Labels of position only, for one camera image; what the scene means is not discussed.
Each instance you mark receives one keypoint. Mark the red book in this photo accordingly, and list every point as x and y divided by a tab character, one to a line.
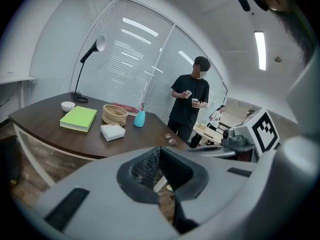
130	108

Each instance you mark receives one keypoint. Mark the white square block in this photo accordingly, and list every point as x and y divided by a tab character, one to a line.
112	133

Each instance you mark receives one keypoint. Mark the eyeglasses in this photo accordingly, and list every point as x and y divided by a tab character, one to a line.
171	140

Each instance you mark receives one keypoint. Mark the yellow blue sneaker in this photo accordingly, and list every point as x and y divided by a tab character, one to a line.
171	188

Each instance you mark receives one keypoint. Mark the white paper cup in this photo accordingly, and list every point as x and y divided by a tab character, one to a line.
194	101
189	92

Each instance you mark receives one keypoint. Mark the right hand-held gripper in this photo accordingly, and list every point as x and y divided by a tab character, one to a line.
265	134

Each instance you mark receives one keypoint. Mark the white desk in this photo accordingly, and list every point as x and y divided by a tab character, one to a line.
15	78

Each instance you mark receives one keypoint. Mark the ceiling strip light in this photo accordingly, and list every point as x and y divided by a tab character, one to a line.
260	51

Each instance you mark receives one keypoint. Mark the brown cardboard box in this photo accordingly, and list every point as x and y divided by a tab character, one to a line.
201	127

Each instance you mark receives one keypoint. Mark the green book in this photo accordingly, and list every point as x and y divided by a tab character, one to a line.
78	117

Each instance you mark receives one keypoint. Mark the black case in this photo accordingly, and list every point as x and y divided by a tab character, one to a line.
8	159

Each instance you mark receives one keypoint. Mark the ceiling smoke detector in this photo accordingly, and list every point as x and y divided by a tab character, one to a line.
278	59

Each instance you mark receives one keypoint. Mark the white round coaster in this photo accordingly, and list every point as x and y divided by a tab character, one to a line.
68	106

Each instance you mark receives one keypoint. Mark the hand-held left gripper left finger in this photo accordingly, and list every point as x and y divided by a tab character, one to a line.
105	196

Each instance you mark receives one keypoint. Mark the blue spray bottle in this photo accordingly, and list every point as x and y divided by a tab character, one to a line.
139	119

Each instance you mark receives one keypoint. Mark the beige woven bowl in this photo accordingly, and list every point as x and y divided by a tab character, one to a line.
115	116

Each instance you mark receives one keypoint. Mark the black desk lamp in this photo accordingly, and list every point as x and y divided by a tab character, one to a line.
98	44

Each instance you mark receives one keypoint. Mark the right hand-held gripper camera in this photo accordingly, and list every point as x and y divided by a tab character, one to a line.
235	140

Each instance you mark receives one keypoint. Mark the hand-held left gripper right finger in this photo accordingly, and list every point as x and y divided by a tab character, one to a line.
215	184

